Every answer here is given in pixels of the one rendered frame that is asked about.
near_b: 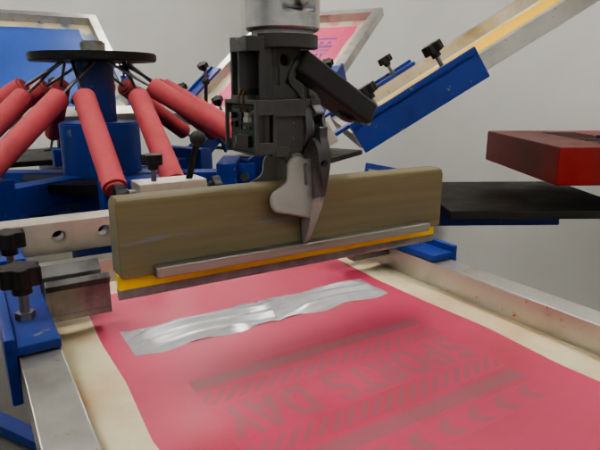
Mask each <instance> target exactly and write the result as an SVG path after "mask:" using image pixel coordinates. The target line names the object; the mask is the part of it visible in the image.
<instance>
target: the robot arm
mask: <svg viewBox="0 0 600 450"><path fill-rule="evenodd" d="M245 20H246V30H247V31H248V32H251V35H245V36H242V37H230V38H229V50H230V82H231V98H227V99H224V104H225V132H226V148H232V150H234V151H236V152H240V153H243V154H250V155H254V156H265V157H264V159H263V162H262V173H261V175H260V176H259V177H258V178H256V179H254V180H252V181H250V182H258V181H267V180H277V179H286V182H285V183H284V185H282V186H281V187H279V188H278V189H276V190H275V191H274V192H272V193H271V197H270V206H271V209H272V210H273V211H274V212H275V213H281V214H286V215H292V216H297V217H302V220H301V222H300V223H301V237H302V242H303V243H305V242H308V241H309V240H310V238H311V235H312V233H313V230H314V227H315V224H316V222H317V220H318V217H319V215H320V212H321V208H322V204H323V199H324V196H325V195H326V193H327V187H328V181H329V170H330V150H329V141H328V127H326V121H325V112H324V110H323V108H322V107H321V105H322V106H323V107H325V108H326V109H327V110H329V111H330V112H332V113H333V114H335V115H336V116H337V117H338V118H339V119H340V120H342V121H344V122H352V123H370V122H371V120H372V118H373V116H374V114H375V112H376V110H377V105H376V104H375V103H374V102H373V101H371V100H370V98H369V97H367V96H366V95H365V94H363V93H362V92H361V91H360V90H358V89H357V88H356V87H354V86H353V85H352V84H350V83H349V82H348V81H347V80H345V79H344V78H343V77H341V76H340V75H339V74H338V73H336V72H335V71H334V70H332V69H331V68H330V67H329V66H328V65H327V64H326V63H324V62H323V61H322V60H320V59H319V58H318V57H317V56H315V55H314V54H313V53H311V52H310V51H309V50H316V49H318V36H317V35H314V34H313V33H316V32H318V31H319V29H320V0H245ZM229 118H231V122H230V126H231V128H232V137H229ZM293 153H301V155H303V156H304V158H302V157H300V156H294V155H293Z"/></svg>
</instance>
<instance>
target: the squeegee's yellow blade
mask: <svg viewBox="0 0 600 450"><path fill-rule="evenodd" d="M433 231H434V226H432V227H429V230H428V231H422V232H418V233H412V234H407V235H402V236H397V237H388V238H382V239H378V240H372V241H367V242H362V243H357V244H352V245H347V246H338V247H332V248H327V249H322V250H317V251H311V252H307V253H301V254H292V255H287V256H282V257H277V258H271V259H267V260H261V261H257V262H247V263H242V264H237V265H231V266H227V267H221V268H217V269H211V270H206V271H197V272H191V273H187V274H181V275H177V276H171V277H166V278H161V279H158V278H156V277H155V276H154V275H148V276H143V277H137V278H133V279H121V278H120V277H119V275H118V274H116V282H117V288H118V290H119V291H123V290H128V289H132V288H141V287H147V286H152V285H157V284H162V283H167V282H172V281H177V280H182V279H191V278H196V277H201V276H205V275H211V274H215V273H221V272H225V271H234V270H240V269H244V268H250V267H254V266H260V265H264V264H270V263H278V262H284V261H288V260H294V259H298V258H304V257H308V256H314V255H318V254H327V253H333V252H337V251H343V250H347V249H352V248H357V247H362V246H371V245H377V244H381V243H387V242H391V241H397V240H401V239H407V238H416V237H420V236H425V235H430V234H433Z"/></svg>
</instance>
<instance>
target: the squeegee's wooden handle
mask: <svg viewBox="0 0 600 450"><path fill-rule="evenodd" d="M442 178H443V173H442V170H441V169H440V168H439V167H435V166H429V165H428V166H419V167H409V168H399V169H390V170H380V171H362V172H353V173H343V174H333V175H329V181H328V187H327V193H326V195H325V196H324V199H323V204H322V208H321V212H320V215H319V217H318V220H317V222H316V224H315V227H314V230H313V232H312V235H311V238H322V237H327V236H333V235H338V234H344V233H349V232H355V231H360V230H367V229H376V228H382V227H387V226H393V225H398V224H404V223H409V222H416V221H427V222H429V223H430V227H432V226H437V225H438V224H439V217H440V205H441V191H442ZM285 182H286V179H277V180H267V181H258V182H248V183H239V184H229V185H219V186H210V187H192V188H182V189H173V190H164V191H154V192H145V193H135V194H126V195H116V196H110V198H109V200H108V212H109V222H110V233H111V244H112V265H113V270H114V271H115V272H116V273H117V274H118V275H119V277H120V278H121V279H133V278H137V277H143V276H148V275H154V271H153V264H158V263H169V262H175V261H180V260H186V259H191V258H197V257H202V256H207V255H213V254H224V253H229V252H235V251H240V250H246V249H251V248H256V247H262V246H273V245H278V244H284V243H289V242H295V241H300V240H302V237H301V223H300V222H301V220H302V217H297V216H292V215H286V214H281V213H276V212H274V211H273V210H272V209H271V206H270V197H271V193H272V192H274V191H275V190H276V189H278V188H280V187H281V186H282V185H284V183H285ZM311 238H310V239H311Z"/></svg>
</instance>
